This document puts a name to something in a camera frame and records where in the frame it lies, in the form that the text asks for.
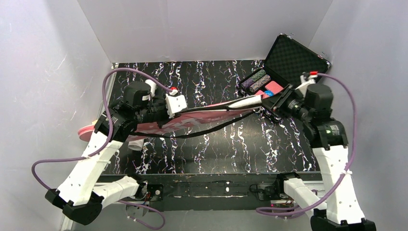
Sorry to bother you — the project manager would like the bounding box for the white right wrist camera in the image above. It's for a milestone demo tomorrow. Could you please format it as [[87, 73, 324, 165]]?
[[296, 71, 318, 96]]

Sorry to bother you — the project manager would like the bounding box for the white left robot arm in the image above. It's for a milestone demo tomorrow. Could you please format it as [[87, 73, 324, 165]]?
[[45, 80, 157, 225]]

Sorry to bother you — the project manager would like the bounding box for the pink playing card deck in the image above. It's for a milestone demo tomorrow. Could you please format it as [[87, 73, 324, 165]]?
[[265, 81, 283, 94]]

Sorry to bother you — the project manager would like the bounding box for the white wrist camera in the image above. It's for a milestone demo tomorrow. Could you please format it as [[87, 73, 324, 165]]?
[[165, 94, 188, 118], [296, 71, 318, 96]]

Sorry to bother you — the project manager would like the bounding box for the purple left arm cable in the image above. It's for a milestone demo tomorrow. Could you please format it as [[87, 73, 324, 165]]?
[[31, 67, 179, 230]]

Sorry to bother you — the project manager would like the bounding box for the black poker chip case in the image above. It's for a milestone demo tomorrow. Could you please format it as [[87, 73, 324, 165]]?
[[239, 33, 332, 123]]

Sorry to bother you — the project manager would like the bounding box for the white shuttlecock tube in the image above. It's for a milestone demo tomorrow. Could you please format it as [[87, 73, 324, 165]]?
[[128, 79, 157, 151]]

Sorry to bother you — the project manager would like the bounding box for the blue dealer chip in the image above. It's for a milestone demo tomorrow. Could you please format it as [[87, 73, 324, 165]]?
[[264, 90, 274, 97]]

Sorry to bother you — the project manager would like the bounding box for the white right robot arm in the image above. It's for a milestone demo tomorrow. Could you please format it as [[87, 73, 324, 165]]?
[[259, 84, 376, 231]]

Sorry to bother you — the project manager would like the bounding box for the pink racket bag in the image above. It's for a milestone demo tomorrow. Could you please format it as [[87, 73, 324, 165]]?
[[77, 101, 265, 142]]

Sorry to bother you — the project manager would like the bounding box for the pink badminton racket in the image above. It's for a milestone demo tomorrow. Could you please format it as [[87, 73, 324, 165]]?
[[227, 95, 262, 109]]

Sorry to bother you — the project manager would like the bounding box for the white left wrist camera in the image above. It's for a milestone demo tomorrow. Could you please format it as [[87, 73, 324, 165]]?
[[165, 94, 188, 118]]

